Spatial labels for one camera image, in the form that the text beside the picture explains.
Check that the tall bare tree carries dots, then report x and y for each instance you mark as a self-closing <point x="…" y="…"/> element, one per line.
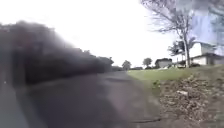
<point x="184" y="36"/>

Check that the grey asphalt path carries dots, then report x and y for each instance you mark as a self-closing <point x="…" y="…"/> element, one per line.
<point x="86" y="100"/>

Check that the round distant tree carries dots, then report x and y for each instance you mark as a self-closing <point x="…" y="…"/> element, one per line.
<point x="126" y="65"/>
<point x="147" y="61"/>

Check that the patch of dry leaves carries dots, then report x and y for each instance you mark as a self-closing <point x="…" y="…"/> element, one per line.
<point x="186" y="100"/>

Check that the green grass lawn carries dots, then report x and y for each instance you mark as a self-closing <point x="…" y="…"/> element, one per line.
<point x="160" y="74"/>

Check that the white house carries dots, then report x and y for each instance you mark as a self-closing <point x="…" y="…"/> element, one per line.
<point x="206" y="53"/>

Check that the dark hedge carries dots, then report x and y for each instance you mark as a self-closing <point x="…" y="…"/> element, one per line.
<point x="46" y="56"/>

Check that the small grey house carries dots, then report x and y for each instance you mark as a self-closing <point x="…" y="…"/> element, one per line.
<point x="163" y="62"/>

